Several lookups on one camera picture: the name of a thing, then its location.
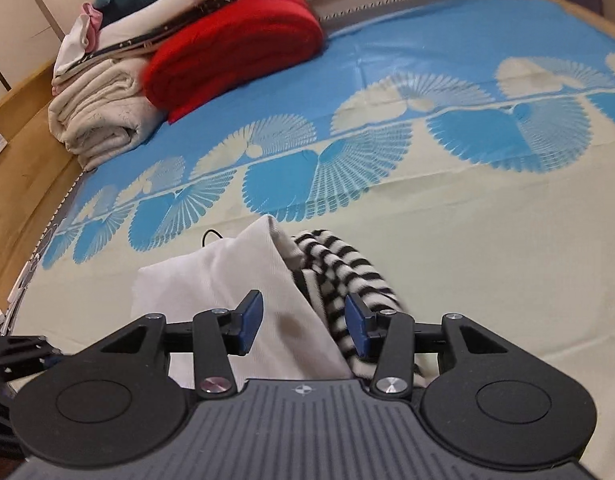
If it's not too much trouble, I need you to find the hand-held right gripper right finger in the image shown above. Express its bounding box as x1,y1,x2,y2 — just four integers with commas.
345,292,516,402

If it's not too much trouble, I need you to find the black white striped hooded top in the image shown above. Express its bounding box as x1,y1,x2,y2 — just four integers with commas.
130,214,424,382

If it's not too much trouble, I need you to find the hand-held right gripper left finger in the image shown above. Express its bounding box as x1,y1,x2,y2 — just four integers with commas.
85,289,265,402

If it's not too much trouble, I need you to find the white wardrobe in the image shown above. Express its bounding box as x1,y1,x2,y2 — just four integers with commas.
0,0,119,92

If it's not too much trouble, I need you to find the blue patterned bed sheet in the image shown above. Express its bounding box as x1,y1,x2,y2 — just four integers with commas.
8,0,615,480

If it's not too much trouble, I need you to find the red folded blanket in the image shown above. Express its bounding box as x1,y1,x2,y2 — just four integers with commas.
144,0,325,124

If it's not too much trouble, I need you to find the cream folded blanket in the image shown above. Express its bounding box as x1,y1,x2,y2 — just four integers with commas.
48,57,167,172

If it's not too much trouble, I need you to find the black studded belt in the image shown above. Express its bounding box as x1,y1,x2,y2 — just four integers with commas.
69,0,249,66

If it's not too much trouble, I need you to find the pink cloth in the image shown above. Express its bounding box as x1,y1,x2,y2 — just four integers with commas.
82,2,104,29

